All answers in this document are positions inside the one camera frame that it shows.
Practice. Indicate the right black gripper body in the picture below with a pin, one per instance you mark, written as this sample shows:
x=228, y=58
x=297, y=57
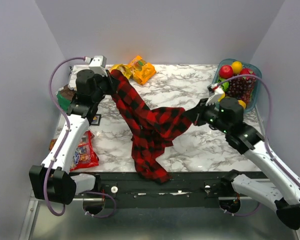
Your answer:
x=207, y=114

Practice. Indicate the red candy snack bag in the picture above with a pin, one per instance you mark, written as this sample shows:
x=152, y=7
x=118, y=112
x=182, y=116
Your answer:
x=84, y=155

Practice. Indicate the red apple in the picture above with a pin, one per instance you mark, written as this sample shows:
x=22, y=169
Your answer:
x=226, y=72

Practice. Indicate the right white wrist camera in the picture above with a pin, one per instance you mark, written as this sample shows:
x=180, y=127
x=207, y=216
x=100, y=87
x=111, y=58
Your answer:
x=216, y=94

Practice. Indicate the red dragon fruit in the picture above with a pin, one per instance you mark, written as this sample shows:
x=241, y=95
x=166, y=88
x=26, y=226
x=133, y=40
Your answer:
x=246, y=75

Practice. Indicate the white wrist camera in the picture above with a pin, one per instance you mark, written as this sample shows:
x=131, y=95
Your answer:
x=216, y=94
x=98, y=65

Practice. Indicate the red black plaid shirt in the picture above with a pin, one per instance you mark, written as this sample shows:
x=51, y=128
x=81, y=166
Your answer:
x=153, y=130

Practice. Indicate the small black brooch card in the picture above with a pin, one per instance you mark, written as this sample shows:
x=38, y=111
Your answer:
x=96, y=120

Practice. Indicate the orange snack bag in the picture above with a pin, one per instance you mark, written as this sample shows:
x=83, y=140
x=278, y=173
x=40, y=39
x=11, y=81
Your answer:
x=141, y=70

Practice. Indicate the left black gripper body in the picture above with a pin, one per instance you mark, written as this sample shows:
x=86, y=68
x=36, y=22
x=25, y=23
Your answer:
x=105, y=86

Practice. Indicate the purple grape bunch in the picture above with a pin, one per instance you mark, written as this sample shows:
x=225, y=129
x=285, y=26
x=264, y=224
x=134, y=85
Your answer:
x=240, y=90

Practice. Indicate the yellow Lays chips bag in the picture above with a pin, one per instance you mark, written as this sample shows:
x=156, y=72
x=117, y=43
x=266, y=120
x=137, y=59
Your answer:
x=124, y=69

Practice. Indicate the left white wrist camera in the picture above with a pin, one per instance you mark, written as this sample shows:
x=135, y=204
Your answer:
x=98, y=65

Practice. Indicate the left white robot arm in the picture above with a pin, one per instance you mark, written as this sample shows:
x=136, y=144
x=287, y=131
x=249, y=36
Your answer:
x=65, y=140

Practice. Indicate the teal plastic fruit container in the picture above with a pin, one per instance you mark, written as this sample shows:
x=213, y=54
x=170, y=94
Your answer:
x=258, y=73

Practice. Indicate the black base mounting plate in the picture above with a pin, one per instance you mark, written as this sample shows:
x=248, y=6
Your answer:
x=127, y=190

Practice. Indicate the orange fruit bottom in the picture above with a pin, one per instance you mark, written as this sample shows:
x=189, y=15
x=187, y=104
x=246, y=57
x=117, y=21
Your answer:
x=242, y=103

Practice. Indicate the orange fruit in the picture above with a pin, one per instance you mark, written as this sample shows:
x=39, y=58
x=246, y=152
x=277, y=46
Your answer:
x=237, y=67
x=242, y=103

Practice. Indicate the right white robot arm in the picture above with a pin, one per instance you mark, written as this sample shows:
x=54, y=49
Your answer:
x=244, y=138

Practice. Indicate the orange fruit top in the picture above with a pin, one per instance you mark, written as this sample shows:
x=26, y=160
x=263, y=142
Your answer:
x=237, y=67

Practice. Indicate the green bowl with brown paper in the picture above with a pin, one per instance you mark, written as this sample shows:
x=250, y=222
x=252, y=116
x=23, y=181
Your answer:
x=65, y=96

